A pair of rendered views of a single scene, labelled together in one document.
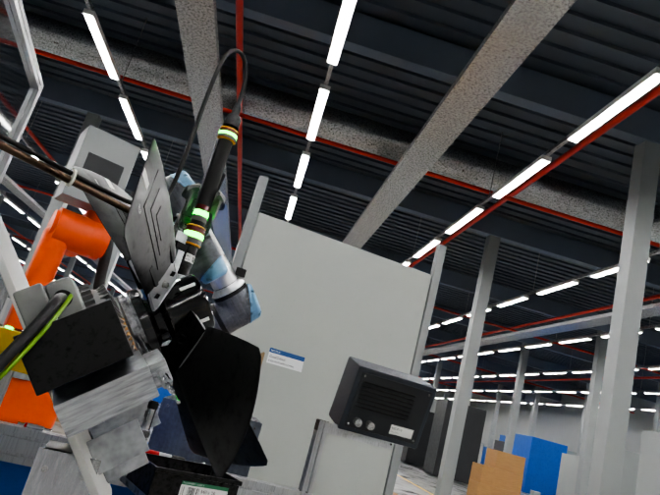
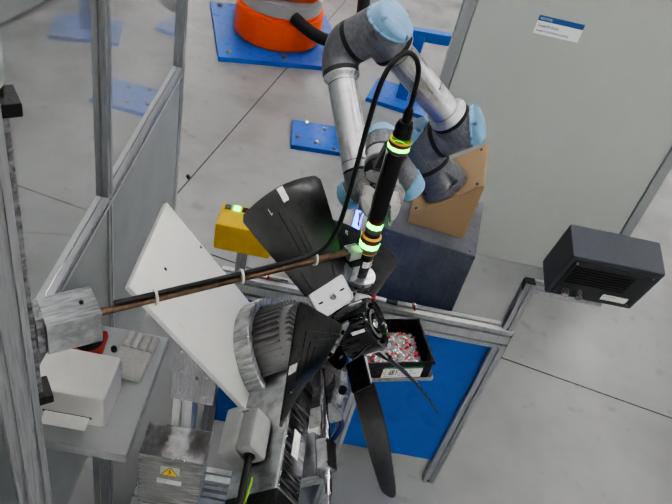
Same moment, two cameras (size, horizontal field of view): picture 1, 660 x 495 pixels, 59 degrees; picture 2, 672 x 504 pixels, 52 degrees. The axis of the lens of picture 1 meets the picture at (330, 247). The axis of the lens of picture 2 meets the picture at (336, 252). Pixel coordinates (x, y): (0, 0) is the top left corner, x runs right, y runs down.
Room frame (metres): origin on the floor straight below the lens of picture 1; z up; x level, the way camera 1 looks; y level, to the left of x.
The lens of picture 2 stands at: (0.10, 0.12, 2.29)
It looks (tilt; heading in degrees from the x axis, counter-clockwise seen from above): 40 degrees down; 12
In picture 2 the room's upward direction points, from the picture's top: 15 degrees clockwise
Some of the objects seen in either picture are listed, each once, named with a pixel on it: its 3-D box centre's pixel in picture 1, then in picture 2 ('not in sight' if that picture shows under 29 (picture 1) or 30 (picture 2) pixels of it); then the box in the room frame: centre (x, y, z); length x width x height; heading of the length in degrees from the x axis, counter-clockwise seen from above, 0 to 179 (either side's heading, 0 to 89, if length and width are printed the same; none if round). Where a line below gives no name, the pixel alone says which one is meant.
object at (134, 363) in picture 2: not in sight; (134, 355); (1.09, 0.76, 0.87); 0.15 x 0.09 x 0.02; 13
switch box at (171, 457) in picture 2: not in sight; (173, 467); (0.94, 0.55, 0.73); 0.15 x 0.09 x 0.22; 107
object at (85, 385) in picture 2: not in sight; (74, 391); (0.90, 0.79, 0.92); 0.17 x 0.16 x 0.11; 107
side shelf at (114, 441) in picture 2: not in sight; (99, 386); (0.98, 0.79, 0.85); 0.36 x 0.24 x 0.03; 17
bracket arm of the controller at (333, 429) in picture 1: (354, 434); (562, 291); (1.78, -0.21, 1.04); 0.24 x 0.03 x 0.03; 107
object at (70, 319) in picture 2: not in sight; (66, 320); (0.76, 0.68, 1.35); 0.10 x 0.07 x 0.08; 142
